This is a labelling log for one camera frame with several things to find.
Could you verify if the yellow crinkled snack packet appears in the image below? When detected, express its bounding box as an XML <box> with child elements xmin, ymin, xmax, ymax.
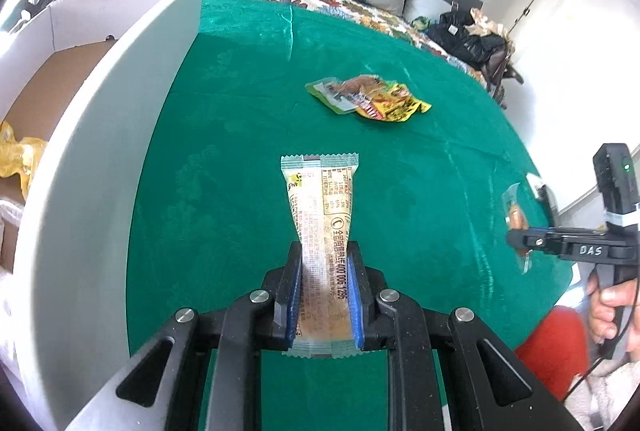
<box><xmin>354</xmin><ymin>80</ymin><xmax>432</xmax><ymax>122</ymax></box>

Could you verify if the white plastic wrapper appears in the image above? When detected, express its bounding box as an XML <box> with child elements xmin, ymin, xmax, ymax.
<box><xmin>0</xmin><ymin>198</ymin><xmax>26</xmax><ymax>273</ymax></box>

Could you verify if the beige cloth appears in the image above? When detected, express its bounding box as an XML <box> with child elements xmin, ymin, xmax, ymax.
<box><xmin>470</xmin><ymin>7</ymin><xmax>514</xmax><ymax>42</ymax></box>

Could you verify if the brown bag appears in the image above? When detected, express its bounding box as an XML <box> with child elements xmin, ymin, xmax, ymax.
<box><xmin>482</xmin><ymin>43</ymin><xmax>526</xmax><ymax>108</ymax></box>

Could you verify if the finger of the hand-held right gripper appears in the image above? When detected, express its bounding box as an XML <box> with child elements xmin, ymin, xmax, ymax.
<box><xmin>506</xmin><ymin>227</ymin><xmax>563</xmax><ymax>258</ymax></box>

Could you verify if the green-edged snack packet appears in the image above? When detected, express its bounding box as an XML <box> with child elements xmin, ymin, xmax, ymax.
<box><xmin>306</xmin><ymin>76</ymin><xmax>381</xmax><ymax>114</ymax></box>

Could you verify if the long clear cake packet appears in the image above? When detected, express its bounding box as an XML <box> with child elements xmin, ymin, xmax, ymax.
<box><xmin>280</xmin><ymin>152</ymin><xmax>361</xmax><ymax>359</ymax></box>

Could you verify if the dark flat device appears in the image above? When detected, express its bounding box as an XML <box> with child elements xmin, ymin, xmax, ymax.
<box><xmin>527</xmin><ymin>173</ymin><xmax>558</xmax><ymax>224</ymax></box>

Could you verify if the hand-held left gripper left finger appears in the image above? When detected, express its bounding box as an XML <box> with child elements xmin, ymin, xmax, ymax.
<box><xmin>65</xmin><ymin>241</ymin><xmax>304</xmax><ymax>431</ymax></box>

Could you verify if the person's right forearm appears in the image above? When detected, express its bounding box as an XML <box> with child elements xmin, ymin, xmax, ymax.
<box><xmin>564</xmin><ymin>357</ymin><xmax>640</xmax><ymax>431</ymax></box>

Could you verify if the small clear snack packet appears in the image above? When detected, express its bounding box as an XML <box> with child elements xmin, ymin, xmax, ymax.
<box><xmin>501</xmin><ymin>183</ymin><xmax>534</xmax><ymax>274</ymax></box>

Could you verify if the black jacket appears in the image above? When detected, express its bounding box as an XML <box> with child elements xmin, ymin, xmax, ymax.
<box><xmin>427</xmin><ymin>11</ymin><xmax>507</xmax><ymax>68</ymax></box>

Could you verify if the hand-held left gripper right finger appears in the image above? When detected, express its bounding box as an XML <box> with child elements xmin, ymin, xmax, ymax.
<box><xmin>348</xmin><ymin>241</ymin><xmax>583</xmax><ymax>431</ymax></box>

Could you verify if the yellow snack bag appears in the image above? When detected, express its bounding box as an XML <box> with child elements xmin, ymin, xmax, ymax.
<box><xmin>0</xmin><ymin>121</ymin><xmax>49</xmax><ymax>199</ymax></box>

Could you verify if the person's right hand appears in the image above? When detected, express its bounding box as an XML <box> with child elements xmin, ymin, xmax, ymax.
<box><xmin>586</xmin><ymin>271</ymin><xmax>634</xmax><ymax>358</ymax></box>

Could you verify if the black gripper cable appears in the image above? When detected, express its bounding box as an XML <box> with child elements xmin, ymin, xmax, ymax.
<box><xmin>562</xmin><ymin>278</ymin><xmax>640</xmax><ymax>404</ymax></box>

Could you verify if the red garment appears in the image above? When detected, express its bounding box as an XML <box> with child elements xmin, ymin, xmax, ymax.
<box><xmin>515</xmin><ymin>306</ymin><xmax>592</xmax><ymax>408</ymax></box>

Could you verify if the white cardboard box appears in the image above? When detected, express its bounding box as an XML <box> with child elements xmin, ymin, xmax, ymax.
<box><xmin>0</xmin><ymin>0</ymin><xmax>206</xmax><ymax>431</ymax></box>

